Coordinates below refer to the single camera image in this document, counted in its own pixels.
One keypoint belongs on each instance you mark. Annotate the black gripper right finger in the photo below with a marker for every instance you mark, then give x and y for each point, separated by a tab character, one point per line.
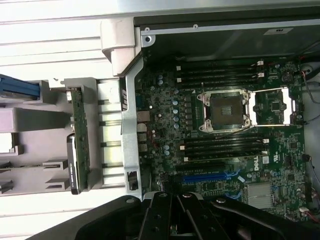
200	220

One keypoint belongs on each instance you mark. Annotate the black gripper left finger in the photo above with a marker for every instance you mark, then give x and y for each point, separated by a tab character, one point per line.
155	217

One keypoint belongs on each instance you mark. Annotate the blue expansion slot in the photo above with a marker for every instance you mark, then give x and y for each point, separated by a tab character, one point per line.
207	177

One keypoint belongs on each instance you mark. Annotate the black RAM slot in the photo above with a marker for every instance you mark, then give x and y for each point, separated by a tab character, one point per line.
225	146
225	140
186	159
220	63
220	80
220	69
220	74
225	152

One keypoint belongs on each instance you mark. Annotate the silver finned chipset heatsink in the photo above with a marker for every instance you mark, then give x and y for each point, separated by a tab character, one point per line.
258	196

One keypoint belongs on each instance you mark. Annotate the black open PC case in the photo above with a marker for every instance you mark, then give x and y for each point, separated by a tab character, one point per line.
130	125

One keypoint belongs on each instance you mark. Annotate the green motherboard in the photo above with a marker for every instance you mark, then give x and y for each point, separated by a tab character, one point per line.
275	150

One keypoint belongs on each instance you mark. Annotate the CPU socket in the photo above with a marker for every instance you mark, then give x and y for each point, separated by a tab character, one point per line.
225	110

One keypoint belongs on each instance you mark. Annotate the grey plastic parts rack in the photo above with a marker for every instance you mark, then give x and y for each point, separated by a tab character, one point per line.
45	125

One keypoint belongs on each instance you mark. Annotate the metal socket cover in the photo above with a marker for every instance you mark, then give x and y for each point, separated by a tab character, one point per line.
287	100

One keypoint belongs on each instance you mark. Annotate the round coin cell battery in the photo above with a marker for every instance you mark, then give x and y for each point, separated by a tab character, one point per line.
287	77

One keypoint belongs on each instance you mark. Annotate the blue disk caddy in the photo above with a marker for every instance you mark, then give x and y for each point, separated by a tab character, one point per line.
17	85

